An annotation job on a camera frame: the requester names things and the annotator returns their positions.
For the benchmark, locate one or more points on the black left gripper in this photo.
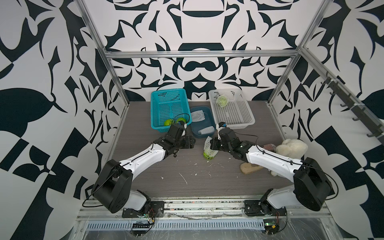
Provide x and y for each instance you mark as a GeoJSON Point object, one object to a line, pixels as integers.
{"type": "Point", "coordinates": [189, 142]}

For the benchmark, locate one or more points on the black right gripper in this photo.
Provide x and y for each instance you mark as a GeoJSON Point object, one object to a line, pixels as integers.
{"type": "Point", "coordinates": [213, 142]}

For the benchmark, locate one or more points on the white foam net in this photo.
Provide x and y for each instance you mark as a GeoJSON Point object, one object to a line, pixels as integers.
{"type": "Point", "coordinates": [198, 116]}
{"type": "Point", "coordinates": [206, 131]}
{"type": "Point", "coordinates": [208, 145]}

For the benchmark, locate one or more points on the green custard apple sleeved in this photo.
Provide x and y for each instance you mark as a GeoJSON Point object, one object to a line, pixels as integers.
{"type": "Point", "coordinates": [222, 101]}

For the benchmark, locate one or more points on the white foam net sleeve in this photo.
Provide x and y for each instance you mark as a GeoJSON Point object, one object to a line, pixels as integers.
{"type": "Point", "coordinates": [222, 101]}

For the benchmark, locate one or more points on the green custard apple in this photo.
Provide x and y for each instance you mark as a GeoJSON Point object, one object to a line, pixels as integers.
{"type": "Point", "coordinates": [181, 120]}
{"type": "Point", "coordinates": [168, 122]}
{"type": "Point", "coordinates": [209, 155]}

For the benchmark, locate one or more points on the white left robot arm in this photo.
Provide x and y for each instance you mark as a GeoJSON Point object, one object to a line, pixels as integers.
{"type": "Point", "coordinates": [113, 186]}

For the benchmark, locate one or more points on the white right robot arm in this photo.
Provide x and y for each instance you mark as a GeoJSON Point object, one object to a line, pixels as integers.
{"type": "Point", "coordinates": [311, 185]}

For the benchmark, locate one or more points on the green custard apple front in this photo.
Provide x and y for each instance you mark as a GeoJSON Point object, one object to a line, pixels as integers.
{"type": "Point", "coordinates": [168, 122]}

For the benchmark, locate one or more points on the white foam net front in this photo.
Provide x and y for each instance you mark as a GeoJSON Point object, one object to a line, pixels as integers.
{"type": "Point", "coordinates": [206, 131]}

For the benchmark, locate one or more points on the white foam net back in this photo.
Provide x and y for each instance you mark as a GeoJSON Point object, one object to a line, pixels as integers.
{"type": "Point", "coordinates": [198, 116]}

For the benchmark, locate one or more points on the dark teal small tray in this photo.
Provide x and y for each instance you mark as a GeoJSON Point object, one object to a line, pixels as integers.
{"type": "Point", "coordinates": [209, 121]}

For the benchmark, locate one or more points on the tan sponge block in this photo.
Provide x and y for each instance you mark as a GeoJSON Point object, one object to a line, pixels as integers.
{"type": "Point", "coordinates": [248, 168]}

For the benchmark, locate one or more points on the white perforated plastic basket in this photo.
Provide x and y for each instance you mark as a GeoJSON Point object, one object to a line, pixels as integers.
{"type": "Point", "coordinates": [231, 107]}

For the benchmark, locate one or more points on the teal perforated plastic basket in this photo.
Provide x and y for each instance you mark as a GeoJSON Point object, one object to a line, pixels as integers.
{"type": "Point", "coordinates": [168, 104]}

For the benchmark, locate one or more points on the white plush toy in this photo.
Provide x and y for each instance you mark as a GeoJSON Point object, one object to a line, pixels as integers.
{"type": "Point", "coordinates": [294, 149]}

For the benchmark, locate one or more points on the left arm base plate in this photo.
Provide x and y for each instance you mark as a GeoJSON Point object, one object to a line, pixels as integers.
{"type": "Point", "coordinates": [150, 209]}

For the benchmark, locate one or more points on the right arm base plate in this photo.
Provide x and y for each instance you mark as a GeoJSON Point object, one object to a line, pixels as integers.
{"type": "Point", "coordinates": [255, 208]}

